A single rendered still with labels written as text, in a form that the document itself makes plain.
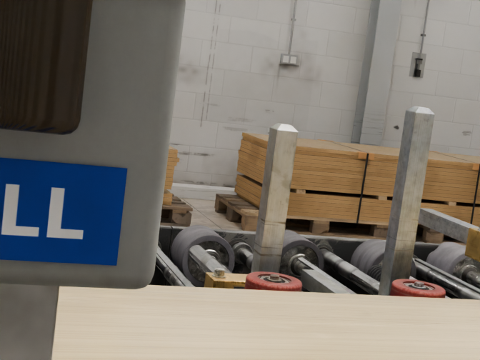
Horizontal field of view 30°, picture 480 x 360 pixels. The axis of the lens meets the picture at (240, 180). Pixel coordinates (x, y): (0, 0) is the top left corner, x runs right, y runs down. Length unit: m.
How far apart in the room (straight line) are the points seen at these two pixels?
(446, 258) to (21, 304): 1.87
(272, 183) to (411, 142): 0.24
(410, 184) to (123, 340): 0.67
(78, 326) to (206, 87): 6.69
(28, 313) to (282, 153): 1.19
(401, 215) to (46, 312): 1.29
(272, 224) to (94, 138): 1.22
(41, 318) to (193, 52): 7.39
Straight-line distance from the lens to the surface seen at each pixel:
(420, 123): 1.47
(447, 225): 1.72
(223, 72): 7.66
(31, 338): 0.21
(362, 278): 1.80
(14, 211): 0.18
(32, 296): 0.20
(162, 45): 0.18
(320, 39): 7.94
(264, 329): 1.05
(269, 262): 1.41
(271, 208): 1.39
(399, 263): 1.50
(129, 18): 0.18
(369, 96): 7.94
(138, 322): 1.02
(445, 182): 7.12
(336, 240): 2.03
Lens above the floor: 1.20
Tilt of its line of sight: 7 degrees down
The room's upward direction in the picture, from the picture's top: 7 degrees clockwise
